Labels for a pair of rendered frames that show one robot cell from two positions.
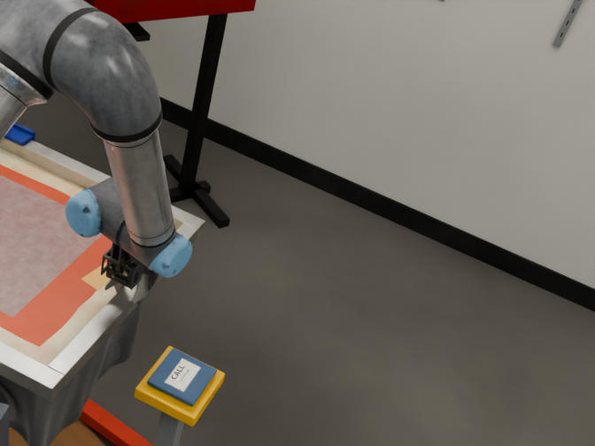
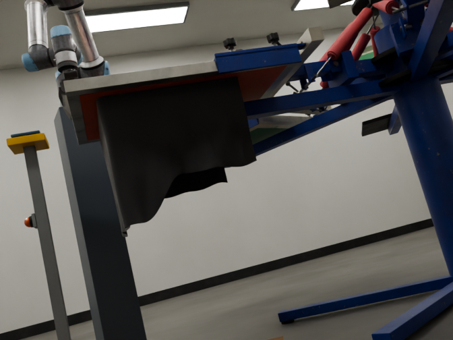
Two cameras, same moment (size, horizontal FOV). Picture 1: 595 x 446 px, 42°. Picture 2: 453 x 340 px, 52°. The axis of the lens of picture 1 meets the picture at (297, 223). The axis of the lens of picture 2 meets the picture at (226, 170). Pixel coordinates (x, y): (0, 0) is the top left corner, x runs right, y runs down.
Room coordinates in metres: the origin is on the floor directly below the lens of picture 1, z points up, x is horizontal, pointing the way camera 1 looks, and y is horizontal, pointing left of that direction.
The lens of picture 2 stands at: (2.76, -0.05, 0.39)
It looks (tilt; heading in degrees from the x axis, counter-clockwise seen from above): 9 degrees up; 152
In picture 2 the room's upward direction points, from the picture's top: 14 degrees counter-clockwise
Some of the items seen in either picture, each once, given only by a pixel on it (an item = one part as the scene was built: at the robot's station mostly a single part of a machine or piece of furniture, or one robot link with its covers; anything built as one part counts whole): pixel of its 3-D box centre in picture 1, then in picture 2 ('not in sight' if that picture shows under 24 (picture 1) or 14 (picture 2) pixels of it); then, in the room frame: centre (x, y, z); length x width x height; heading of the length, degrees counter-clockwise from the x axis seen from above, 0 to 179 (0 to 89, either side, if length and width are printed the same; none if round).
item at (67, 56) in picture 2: not in sight; (65, 61); (1.10, 0.29, 1.20); 0.08 x 0.08 x 0.05
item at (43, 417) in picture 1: (88, 352); (113, 175); (1.14, 0.37, 0.74); 0.45 x 0.03 x 0.43; 168
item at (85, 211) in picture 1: (107, 211); (66, 54); (1.00, 0.32, 1.28); 0.11 x 0.11 x 0.08; 66
